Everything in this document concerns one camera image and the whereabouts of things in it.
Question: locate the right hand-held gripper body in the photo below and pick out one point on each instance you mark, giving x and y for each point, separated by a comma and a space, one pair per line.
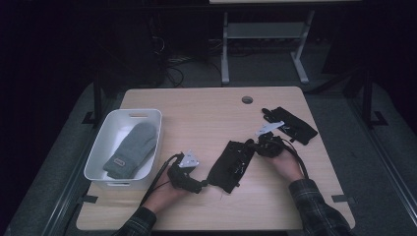
270, 146

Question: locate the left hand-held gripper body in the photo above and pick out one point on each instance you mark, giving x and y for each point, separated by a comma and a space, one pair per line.
180, 177

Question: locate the black glove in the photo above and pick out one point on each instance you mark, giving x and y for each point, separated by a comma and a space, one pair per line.
231, 165
293, 126

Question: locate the grey mitten with label patch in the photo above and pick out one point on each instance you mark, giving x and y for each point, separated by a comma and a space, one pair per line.
132, 152

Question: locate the white plastic bin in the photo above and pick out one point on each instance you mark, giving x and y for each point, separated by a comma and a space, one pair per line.
123, 147

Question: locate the person's right hand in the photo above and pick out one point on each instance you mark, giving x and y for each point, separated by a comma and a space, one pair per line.
286, 165

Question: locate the person's left hand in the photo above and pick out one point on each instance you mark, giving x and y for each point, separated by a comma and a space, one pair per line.
162, 196

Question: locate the grey tape strip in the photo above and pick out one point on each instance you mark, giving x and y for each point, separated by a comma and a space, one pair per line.
89, 198
344, 198

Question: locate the black metal post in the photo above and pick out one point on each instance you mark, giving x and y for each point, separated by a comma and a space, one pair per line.
97, 98
368, 98

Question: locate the white metal desk frame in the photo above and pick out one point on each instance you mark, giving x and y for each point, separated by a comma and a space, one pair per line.
265, 31

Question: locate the aluminium floor rail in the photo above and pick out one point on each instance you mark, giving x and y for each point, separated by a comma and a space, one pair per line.
69, 193
387, 167

